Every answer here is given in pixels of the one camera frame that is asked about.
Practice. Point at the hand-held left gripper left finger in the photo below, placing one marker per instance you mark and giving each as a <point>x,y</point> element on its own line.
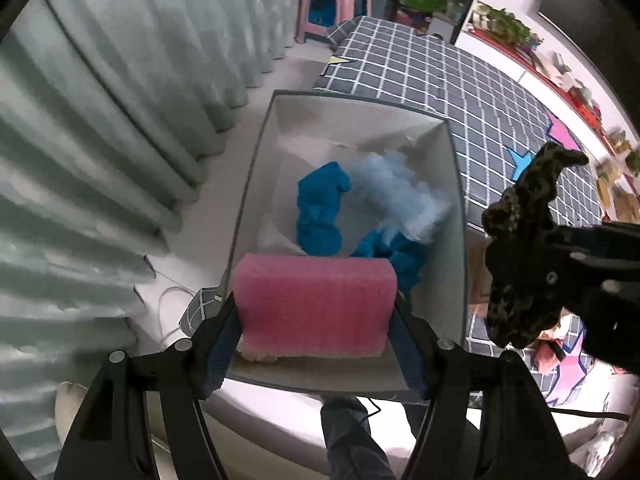
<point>222,350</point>

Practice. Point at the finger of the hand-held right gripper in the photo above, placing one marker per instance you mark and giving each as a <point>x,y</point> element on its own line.
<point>595,237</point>
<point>600,290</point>

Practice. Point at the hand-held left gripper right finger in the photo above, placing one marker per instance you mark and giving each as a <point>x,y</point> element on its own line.
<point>407,355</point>

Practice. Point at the dark patterned scrunchie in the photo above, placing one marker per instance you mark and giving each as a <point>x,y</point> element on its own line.
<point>525,245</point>

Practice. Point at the pink sponge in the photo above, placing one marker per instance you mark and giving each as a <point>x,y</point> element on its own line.
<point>315,305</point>

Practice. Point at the light blue fluffy cloth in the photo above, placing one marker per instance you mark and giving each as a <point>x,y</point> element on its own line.
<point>400,195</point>

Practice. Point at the grey storage box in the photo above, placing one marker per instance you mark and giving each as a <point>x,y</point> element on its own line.
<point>350,160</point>

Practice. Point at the small checked cloth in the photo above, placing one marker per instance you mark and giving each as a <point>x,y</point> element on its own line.
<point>200,307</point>

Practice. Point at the person's trouser leg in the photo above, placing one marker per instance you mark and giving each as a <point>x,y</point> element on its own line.
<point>350,442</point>

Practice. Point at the checked grey bed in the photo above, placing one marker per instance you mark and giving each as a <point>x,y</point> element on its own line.
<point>475,120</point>

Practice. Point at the pale green curtain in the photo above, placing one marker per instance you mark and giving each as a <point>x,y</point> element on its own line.
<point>100,160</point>

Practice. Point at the pink plastic stool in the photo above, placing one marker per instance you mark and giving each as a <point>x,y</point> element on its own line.
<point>334,7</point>

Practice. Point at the wall shelf with plants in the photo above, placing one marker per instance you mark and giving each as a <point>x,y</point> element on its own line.
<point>555,65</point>

